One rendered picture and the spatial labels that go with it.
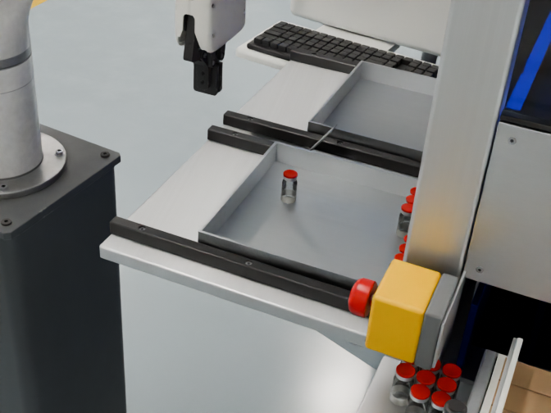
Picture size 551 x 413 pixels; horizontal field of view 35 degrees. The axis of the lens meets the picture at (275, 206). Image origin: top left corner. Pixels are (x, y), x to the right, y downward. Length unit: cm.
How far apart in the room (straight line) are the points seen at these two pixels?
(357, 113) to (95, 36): 253
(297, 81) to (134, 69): 208
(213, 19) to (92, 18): 311
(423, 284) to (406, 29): 112
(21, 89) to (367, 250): 53
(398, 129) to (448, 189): 59
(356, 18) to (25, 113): 92
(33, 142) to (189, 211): 26
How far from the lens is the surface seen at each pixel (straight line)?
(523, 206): 88
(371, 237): 120
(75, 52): 378
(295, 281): 108
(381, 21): 197
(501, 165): 86
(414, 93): 159
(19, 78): 127
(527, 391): 96
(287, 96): 154
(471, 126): 85
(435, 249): 93
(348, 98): 154
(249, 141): 136
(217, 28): 101
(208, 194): 126
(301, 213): 123
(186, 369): 223
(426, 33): 193
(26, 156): 133
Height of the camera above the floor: 159
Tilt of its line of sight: 35 degrees down
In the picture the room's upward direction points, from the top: 4 degrees clockwise
